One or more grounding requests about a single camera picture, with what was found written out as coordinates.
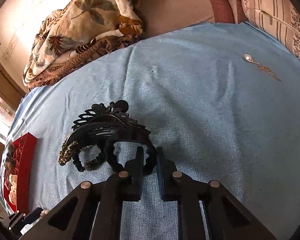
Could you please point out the black hair claw clip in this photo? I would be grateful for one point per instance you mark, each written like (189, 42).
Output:
(99, 123)

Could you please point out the striped floral pillow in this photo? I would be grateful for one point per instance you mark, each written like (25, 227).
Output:
(278, 18)

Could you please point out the red tray box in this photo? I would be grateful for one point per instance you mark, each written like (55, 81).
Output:
(23, 155)

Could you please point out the white dotted scrunchie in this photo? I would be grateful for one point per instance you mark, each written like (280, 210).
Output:
(13, 189)

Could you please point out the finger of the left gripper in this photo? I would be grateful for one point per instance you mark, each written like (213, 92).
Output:
(18, 219)

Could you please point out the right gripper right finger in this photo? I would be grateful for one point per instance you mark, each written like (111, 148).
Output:
(206, 210)

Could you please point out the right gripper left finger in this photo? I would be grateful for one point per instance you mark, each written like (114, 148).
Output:
(93, 211)

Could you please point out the light blue cloth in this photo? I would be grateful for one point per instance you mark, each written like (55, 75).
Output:
(214, 114)

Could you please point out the leaf pattern blanket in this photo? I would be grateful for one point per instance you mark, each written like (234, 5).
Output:
(78, 34)

